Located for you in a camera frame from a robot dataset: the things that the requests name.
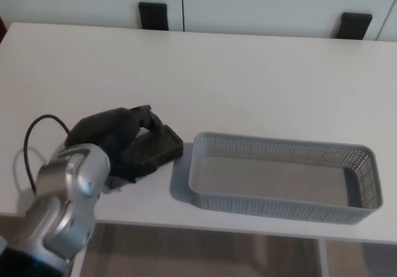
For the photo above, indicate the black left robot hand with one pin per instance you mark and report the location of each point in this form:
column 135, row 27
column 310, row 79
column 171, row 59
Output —
column 105, row 128

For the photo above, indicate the dark felt whiteboard eraser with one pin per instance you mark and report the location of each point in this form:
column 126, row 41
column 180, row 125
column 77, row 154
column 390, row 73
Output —
column 158, row 147

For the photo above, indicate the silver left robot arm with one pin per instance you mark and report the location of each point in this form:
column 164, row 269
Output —
column 62, row 202

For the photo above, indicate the grey perforated plastic basket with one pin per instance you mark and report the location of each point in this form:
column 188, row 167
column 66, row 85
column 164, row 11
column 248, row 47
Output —
column 279, row 207

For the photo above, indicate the white metal desk leg frame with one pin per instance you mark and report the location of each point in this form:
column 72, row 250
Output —
column 323, row 258
column 79, row 263

